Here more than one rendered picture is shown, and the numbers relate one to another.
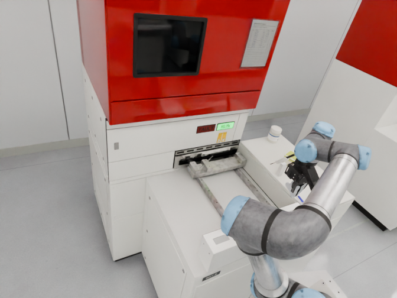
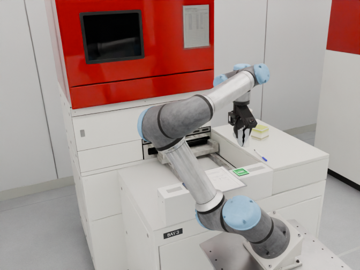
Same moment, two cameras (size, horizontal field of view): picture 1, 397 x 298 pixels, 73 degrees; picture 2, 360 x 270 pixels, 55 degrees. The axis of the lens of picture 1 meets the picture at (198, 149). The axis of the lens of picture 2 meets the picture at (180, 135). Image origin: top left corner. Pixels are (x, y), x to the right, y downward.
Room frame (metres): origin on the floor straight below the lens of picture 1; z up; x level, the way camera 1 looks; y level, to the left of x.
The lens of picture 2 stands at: (-0.57, -0.45, 1.73)
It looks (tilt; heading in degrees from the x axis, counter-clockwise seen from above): 22 degrees down; 11
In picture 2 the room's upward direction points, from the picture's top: 2 degrees counter-clockwise
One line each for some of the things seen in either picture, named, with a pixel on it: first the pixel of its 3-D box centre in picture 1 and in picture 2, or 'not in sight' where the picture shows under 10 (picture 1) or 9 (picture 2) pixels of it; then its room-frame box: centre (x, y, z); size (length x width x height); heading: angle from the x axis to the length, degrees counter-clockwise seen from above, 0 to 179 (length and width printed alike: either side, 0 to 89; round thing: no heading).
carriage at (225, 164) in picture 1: (217, 166); (188, 152); (1.27, -0.13, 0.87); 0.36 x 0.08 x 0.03; 124
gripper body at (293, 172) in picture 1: (302, 168); (240, 113); (0.90, -0.43, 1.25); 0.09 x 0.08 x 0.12; 34
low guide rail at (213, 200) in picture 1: (212, 198); (180, 177); (1.03, -0.13, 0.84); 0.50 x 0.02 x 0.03; 34
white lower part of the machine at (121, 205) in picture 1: (155, 180); (139, 193); (1.51, 0.28, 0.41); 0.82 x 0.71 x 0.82; 124
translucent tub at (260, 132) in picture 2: (290, 159); (260, 132); (1.30, -0.54, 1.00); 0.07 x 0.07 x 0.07; 52
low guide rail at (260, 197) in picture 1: (251, 187); (224, 166); (1.18, -0.35, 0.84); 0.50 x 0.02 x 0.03; 34
